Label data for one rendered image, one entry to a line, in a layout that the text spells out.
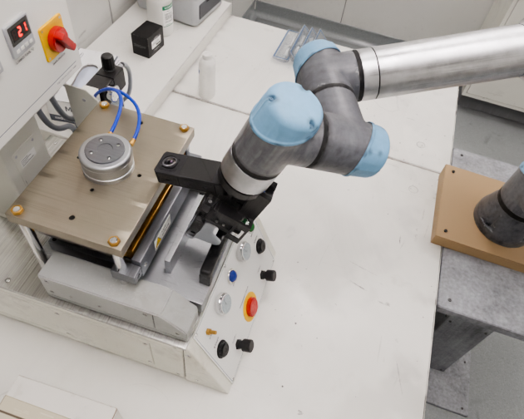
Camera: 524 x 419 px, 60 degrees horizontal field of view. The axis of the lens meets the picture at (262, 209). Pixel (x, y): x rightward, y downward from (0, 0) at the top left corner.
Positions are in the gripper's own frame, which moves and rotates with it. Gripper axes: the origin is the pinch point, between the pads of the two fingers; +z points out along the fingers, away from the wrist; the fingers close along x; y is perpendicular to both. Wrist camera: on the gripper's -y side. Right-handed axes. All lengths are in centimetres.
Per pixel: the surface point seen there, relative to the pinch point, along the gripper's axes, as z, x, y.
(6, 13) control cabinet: -20.3, 3.4, -35.0
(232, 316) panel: 11.9, -5.3, 15.7
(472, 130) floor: 62, 185, 123
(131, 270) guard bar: -2.4, -12.6, -5.2
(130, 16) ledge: 39, 88, -48
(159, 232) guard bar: -3.0, -4.9, -4.2
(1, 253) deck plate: 17.5, -11.9, -26.4
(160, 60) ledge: 33, 70, -29
